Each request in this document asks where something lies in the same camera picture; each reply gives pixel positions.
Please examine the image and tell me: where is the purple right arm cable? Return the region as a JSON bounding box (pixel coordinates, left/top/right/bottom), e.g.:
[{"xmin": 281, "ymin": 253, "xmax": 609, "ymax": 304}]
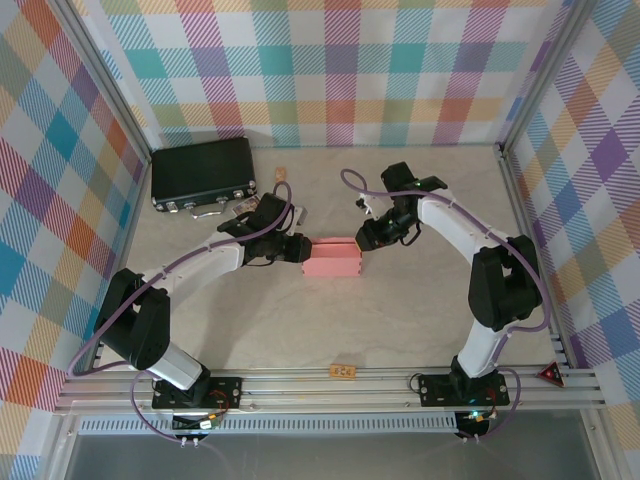
[{"xmin": 339, "ymin": 168, "xmax": 551, "ymax": 444}]

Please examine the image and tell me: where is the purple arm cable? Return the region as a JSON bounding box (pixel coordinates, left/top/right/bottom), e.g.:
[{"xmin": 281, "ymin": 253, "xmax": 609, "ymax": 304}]
[
  {"xmin": 339, "ymin": 168, "xmax": 551, "ymax": 444},
  {"xmin": 67, "ymin": 180, "xmax": 296, "ymax": 446}
]

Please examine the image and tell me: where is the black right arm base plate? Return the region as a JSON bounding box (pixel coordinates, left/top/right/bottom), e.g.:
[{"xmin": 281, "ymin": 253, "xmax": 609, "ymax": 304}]
[{"xmin": 417, "ymin": 373, "xmax": 511, "ymax": 407}]

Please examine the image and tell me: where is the black briefcase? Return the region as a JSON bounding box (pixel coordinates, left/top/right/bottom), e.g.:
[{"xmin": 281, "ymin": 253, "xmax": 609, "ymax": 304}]
[{"xmin": 150, "ymin": 135, "xmax": 260, "ymax": 220}]

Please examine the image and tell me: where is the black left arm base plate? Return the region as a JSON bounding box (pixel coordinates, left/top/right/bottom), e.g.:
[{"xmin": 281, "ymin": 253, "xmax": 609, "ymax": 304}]
[{"xmin": 151, "ymin": 375, "xmax": 245, "ymax": 412}]

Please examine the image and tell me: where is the red triangular sign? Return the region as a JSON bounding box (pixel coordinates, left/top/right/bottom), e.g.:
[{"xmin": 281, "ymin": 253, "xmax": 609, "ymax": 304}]
[{"xmin": 537, "ymin": 360, "xmax": 566, "ymax": 387}]

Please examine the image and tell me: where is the aluminium frame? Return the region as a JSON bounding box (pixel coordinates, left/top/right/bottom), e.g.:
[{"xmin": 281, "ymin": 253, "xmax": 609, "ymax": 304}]
[{"xmin": 49, "ymin": 0, "xmax": 609, "ymax": 480}]

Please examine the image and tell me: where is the grey slotted cable duct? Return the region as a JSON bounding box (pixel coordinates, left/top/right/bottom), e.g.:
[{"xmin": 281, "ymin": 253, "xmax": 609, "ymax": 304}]
[{"xmin": 78, "ymin": 412, "xmax": 461, "ymax": 435}]

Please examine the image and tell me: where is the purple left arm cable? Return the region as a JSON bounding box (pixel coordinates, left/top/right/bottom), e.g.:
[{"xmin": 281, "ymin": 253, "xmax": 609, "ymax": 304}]
[{"xmin": 67, "ymin": 180, "xmax": 296, "ymax": 446}]

